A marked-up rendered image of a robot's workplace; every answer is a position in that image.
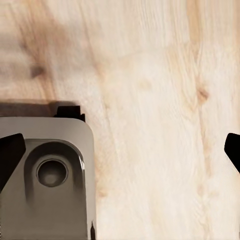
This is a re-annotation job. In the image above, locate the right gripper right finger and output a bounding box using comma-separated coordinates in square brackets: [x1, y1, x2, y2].
[224, 133, 240, 173]

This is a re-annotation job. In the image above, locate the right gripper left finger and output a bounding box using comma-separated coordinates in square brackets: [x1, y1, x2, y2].
[0, 133, 26, 193]

